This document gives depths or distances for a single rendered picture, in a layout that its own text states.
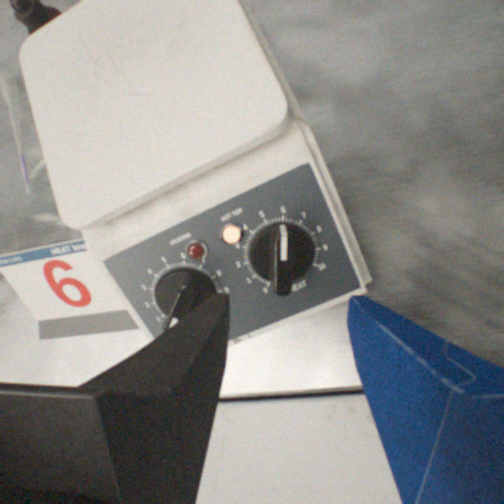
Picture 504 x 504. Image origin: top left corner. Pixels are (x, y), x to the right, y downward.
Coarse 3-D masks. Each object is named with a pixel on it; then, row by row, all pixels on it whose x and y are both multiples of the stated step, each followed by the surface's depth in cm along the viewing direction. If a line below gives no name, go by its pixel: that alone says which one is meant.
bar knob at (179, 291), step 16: (176, 272) 19; (192, 272) 19; (160, 288) 19; (176, 288) 19; (192, 288) 17; (208, 288) 19; (160, 304) 19; (176, 304) 18; (192, 304) 19; (176, 320) 18
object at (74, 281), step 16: (64, 256) 23; (80, 256) 23; (16, 272) 24; (32, 272) 24; (48, 272) 24; (64, 272) 24; (80, 272) 24; (96, 272) 23; (16, 288) 25; (32, 288) 25; (48, 288) 25; (64, 288) 25; (80, 288) 24; (96, 288) 24; (112, 288) 24; (32, 304) 26; (48, 304) 26; (64, 304) 25; (80, 304) 25; (96, 304) 25; (112, 304) 25
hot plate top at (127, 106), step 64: (128, 0) 17; (192, 0) 17; (64, 64) 18; (128, 64) 17; (192, 64) 16; (256, 64) 15; (64, 128) 18; (128, 128) 17; (192, 128) 16; (256, 128) 15; (64, 192) 17; (128, 192) 16
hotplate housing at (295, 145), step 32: (256, 32) 18; (288, 96) 17; (288, 128) 17; (256, 160) 17; (288, 160) 17; (320, 160) 17; (192, 192) 18; (224, 192) 17; (128, 224) 18; (160, 224) 18; (96, 256) 19; (352, 256) 18; (288, 320) 20
